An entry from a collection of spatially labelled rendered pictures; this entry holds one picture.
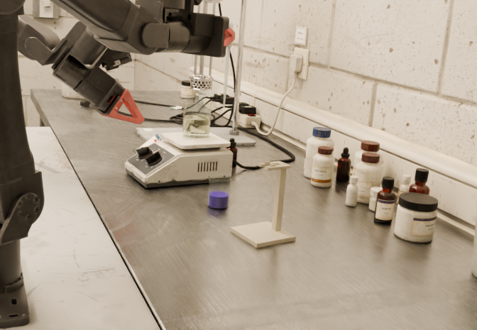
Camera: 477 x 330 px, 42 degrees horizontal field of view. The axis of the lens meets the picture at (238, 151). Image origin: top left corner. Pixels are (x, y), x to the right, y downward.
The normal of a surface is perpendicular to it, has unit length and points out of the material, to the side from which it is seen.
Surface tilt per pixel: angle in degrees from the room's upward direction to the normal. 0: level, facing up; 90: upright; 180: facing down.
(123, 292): 0
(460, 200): 90
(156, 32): 90
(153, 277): 0
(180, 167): 90
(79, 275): 0
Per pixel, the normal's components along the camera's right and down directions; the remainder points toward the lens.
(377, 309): 0.07, -0.97
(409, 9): -0.92, 0.02
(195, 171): 0.48, 0.24
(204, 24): 0.82, 0.19
